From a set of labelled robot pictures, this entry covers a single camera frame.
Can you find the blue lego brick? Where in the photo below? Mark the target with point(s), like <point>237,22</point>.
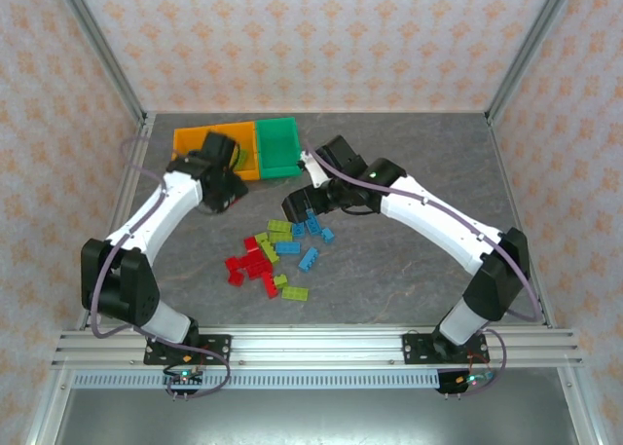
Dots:
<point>314,223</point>
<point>298,229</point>
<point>288,248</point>
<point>327,235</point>
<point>308,260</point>

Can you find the small green lego brick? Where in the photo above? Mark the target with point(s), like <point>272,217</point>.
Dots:
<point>262,237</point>
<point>280,282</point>

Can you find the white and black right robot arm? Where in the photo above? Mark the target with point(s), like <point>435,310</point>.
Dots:
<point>438,221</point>

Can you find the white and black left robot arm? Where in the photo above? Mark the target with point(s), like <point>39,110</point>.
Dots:
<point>160,211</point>

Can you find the green plastic bin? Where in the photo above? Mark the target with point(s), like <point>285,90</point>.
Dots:
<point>277,148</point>

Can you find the small red lego brick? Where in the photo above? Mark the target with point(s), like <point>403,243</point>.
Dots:
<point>236,262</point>

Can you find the small electronics board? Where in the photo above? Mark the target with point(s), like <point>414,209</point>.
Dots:
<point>462,381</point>
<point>184,379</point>

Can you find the grey metal sheet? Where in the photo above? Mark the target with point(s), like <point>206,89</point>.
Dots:
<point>316,420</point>

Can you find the thin aluminium frame rail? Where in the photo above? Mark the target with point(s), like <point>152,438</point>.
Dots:
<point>316,110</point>

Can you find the wide aluminium mounting rail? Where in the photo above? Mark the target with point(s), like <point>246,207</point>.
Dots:
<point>316,347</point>

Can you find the aluminium frame post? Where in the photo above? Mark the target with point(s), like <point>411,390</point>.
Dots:
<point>103,46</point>
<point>530,46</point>

